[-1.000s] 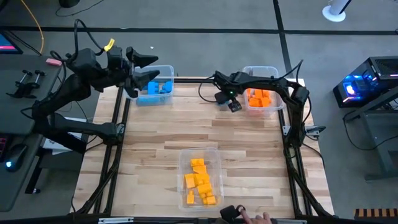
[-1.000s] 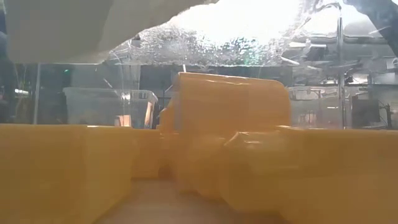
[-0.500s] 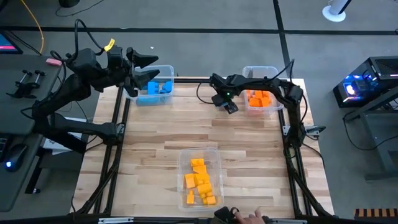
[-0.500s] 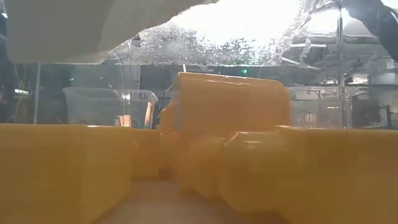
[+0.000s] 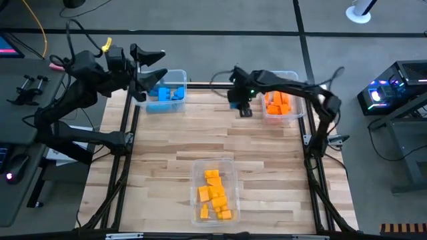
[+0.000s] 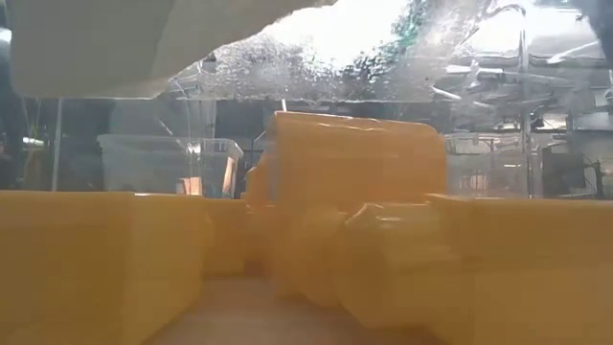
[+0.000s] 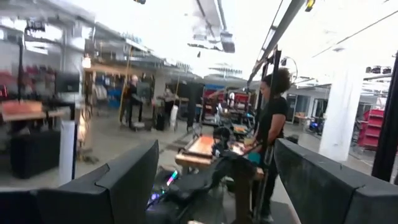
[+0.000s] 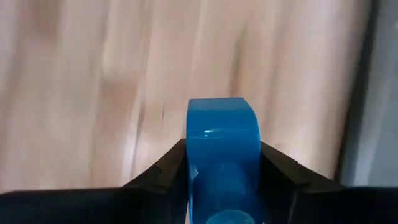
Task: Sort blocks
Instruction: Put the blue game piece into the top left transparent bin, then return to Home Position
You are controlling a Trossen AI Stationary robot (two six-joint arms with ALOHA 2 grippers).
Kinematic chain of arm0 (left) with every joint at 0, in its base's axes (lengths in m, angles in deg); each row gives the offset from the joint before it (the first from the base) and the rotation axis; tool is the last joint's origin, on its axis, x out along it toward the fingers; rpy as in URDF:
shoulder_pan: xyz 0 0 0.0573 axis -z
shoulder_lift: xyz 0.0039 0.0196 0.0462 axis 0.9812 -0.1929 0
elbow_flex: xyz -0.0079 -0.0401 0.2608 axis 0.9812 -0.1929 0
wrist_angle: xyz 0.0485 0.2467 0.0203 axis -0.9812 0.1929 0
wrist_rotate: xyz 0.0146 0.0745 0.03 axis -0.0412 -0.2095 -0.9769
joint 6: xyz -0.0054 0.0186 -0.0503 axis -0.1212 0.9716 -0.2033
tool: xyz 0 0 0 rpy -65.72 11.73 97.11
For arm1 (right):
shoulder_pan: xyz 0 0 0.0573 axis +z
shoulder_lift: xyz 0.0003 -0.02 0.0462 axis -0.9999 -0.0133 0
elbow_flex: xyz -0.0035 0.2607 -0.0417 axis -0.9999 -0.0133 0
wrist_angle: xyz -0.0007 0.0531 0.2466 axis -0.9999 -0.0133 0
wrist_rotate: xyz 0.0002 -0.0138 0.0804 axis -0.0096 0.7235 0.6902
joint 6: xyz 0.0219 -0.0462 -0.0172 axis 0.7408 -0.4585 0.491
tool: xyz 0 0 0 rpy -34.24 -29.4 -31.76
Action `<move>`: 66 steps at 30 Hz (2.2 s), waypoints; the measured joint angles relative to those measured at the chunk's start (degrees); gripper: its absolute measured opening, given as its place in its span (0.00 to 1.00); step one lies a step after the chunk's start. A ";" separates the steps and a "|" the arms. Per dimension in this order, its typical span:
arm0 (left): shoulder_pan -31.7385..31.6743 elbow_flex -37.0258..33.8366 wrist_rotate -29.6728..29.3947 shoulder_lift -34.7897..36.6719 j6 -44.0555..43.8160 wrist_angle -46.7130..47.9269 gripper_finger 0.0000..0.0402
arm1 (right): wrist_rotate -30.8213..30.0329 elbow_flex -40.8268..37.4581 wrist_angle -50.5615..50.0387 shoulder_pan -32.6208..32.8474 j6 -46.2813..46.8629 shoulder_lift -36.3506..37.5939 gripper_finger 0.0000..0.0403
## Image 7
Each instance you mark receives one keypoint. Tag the person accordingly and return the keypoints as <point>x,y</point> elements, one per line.
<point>133,99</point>
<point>169,102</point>
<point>273,118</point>

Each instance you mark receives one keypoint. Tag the red tool cabinet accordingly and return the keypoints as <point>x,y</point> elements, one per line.
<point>371,130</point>

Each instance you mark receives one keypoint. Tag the wooden desk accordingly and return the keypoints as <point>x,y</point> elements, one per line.
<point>21,109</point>

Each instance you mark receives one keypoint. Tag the white floor stand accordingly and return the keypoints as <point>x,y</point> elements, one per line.
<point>66,155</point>

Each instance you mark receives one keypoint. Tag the white square pillar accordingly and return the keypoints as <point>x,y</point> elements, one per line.
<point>340,124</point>

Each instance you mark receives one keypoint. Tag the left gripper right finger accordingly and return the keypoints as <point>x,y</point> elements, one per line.
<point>335,202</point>

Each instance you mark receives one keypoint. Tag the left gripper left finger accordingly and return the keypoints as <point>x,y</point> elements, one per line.
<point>93,205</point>

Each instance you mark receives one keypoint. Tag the red shelf unit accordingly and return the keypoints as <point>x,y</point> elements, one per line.
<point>241,98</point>

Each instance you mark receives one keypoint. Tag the black computer with coloured lights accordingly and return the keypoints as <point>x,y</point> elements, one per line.
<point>171,179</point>

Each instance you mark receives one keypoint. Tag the black box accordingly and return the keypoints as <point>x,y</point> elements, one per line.
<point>34,155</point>

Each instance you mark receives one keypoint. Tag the wooden table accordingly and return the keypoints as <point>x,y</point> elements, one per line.
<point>192,161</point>

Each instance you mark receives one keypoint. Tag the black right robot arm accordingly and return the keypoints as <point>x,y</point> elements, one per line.
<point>217,174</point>

